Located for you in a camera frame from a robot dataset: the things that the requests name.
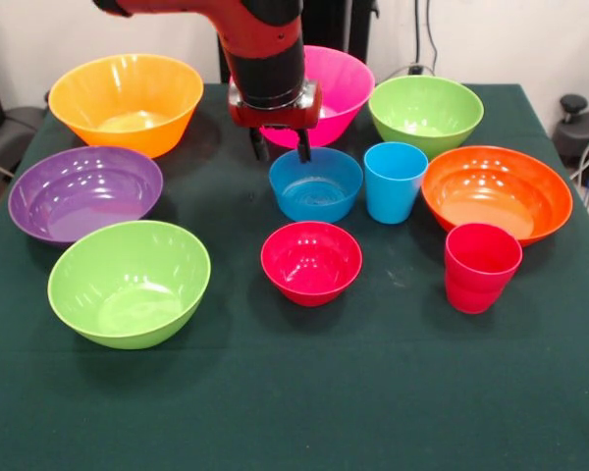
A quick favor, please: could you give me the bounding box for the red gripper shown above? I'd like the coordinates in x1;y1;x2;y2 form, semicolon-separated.
227;80;324;164

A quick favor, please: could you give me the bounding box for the small blue plastic bowl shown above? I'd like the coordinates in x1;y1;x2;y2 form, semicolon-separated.
268;146;365;225

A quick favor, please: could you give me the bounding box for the blue plastic cup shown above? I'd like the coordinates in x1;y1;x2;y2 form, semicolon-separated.
363;141;430;226

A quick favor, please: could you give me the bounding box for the light green plastic bowl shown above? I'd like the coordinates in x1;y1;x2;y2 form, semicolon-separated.
367;75;485;161
46;219;212;351

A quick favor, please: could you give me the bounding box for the large pink plastic bowl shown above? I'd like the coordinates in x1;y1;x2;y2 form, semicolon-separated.
229;44;376;149

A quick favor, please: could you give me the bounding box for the small red plastic bowl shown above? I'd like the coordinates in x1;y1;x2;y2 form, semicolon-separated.
260;220;364;308

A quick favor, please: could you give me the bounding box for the large yellow-orange plastic bowl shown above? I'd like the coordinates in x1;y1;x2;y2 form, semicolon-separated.
47;53;205;160

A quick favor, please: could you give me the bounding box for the shallow purple plastic bowl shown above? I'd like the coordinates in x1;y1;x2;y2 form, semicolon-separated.
8;145;165;245

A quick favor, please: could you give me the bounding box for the shallow orange plastic bowl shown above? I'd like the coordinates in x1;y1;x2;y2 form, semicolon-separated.
420;144;574;248

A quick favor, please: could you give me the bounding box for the red plastic cup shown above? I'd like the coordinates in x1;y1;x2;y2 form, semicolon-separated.
444;221;524;315

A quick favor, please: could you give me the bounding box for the dark green table cloth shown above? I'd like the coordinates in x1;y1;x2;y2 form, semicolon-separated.
0;81;589;471

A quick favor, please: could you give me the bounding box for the black floor stand base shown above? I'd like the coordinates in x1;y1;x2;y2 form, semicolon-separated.
553;94;589;171

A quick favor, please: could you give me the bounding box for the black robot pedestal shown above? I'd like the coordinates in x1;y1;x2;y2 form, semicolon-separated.
214;0;374;84

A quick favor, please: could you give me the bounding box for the black wall cable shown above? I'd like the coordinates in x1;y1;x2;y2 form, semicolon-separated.
424;0;439;75
413;0;422;68

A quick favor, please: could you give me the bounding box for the white cable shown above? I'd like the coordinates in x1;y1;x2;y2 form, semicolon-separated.
568;125;589;183

